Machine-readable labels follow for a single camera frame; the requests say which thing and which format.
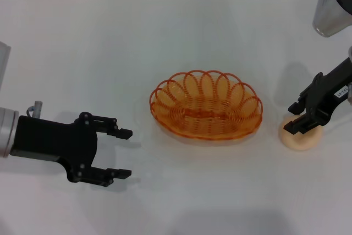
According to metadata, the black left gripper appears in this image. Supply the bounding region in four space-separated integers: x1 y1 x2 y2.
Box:
9 111 134 188

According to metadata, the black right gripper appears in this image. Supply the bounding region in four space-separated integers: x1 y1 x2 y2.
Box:
283 58 352 135

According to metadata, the round pale bread bun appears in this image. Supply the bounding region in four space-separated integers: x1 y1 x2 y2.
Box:
278 117 324 152

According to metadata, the orange wire basket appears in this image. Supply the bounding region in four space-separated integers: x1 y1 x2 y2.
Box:
149 69 263 141

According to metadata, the white label sticker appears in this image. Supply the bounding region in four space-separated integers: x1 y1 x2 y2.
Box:
333 84 350 99

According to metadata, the silver left wrist cable connector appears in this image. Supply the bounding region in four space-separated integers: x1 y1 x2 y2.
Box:
26 100 45 118

